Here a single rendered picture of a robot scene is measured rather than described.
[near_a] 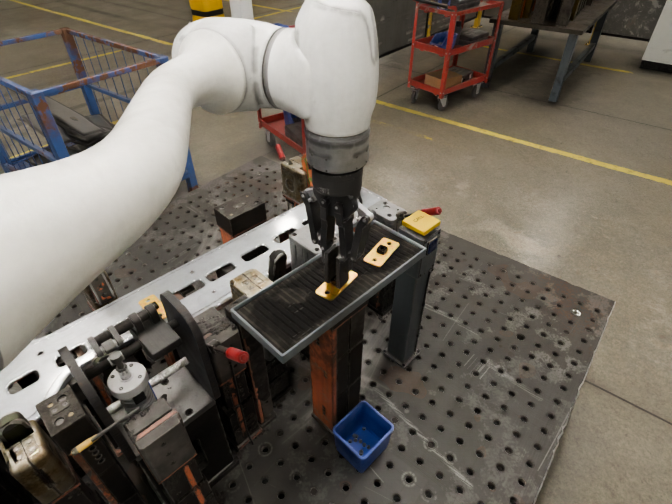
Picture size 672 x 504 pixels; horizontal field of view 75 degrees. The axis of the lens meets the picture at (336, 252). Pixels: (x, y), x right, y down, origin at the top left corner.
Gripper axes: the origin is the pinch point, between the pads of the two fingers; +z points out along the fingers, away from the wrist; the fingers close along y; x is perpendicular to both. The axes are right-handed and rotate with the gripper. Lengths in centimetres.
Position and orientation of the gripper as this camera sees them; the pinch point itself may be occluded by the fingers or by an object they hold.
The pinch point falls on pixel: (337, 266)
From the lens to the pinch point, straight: 76.1
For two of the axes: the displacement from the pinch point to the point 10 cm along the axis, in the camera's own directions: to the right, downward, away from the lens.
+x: 5.9, -5.2, 6.2
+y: 8.1, 3.7, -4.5
